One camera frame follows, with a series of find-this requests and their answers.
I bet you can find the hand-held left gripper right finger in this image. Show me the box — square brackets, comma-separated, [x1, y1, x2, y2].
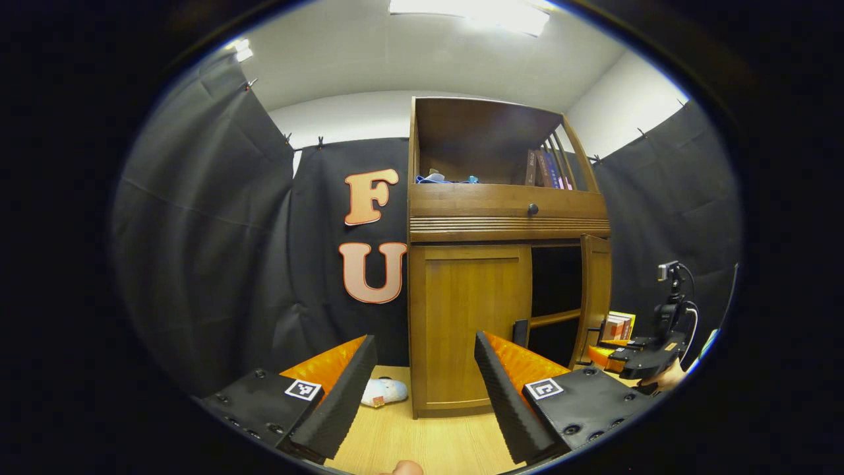
[474, 331, 660, 466]

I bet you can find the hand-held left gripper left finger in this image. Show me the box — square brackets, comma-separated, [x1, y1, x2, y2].
[195, 334, 378, 464]

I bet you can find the wooden shoe cabinet door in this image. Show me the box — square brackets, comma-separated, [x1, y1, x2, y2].
[409, 245, 533, 413]
[570, 234, 613, 370]

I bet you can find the wooden double-door shoe cabinet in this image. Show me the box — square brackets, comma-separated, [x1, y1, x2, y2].
[406, 97, 614, 420]

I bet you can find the wooden cabinet shelf board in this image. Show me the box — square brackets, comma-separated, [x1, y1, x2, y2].
[529, 309, 582, 329]

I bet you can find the yellow cover book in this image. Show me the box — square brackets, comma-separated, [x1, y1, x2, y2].
[610, 311, 637, 342]

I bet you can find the white plush toy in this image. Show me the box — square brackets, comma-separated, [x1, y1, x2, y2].
[360, 377, 409, 408]

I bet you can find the black backdrop cloth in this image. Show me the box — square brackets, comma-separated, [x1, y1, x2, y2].
[112, 49, 742, 396]

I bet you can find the wooden drawer with black knob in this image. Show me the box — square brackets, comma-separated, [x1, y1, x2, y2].
[409, 183, 610, 224]

